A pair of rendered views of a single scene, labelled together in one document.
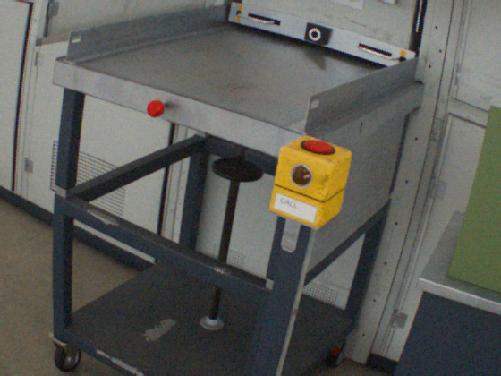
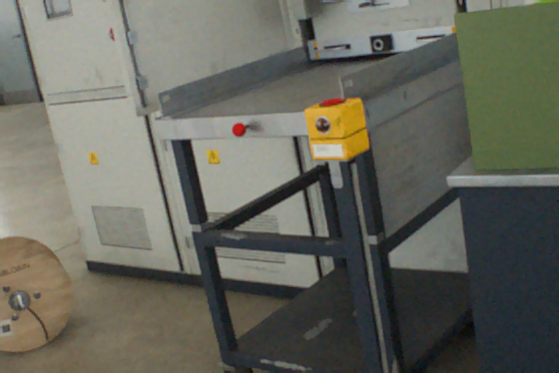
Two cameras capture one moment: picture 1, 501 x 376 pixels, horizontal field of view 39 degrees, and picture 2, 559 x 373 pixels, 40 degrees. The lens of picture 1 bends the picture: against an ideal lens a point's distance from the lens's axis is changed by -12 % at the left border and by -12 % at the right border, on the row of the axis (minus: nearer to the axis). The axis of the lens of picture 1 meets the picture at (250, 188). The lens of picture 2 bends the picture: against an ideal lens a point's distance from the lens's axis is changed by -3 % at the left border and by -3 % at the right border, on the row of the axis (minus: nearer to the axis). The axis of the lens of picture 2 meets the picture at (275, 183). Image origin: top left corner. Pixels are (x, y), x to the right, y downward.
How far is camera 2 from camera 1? 49 cm
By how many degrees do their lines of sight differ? 16
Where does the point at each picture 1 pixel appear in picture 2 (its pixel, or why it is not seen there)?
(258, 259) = (400, 253)
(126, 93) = (217, 127)
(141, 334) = (301, 336)
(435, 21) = not seen: outside the picture
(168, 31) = (255, 79)
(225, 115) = (289, 118)
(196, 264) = (310, 244)
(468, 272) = (491, 161)
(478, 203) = (474, 99)
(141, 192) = (293, 230)
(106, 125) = (246, 184)
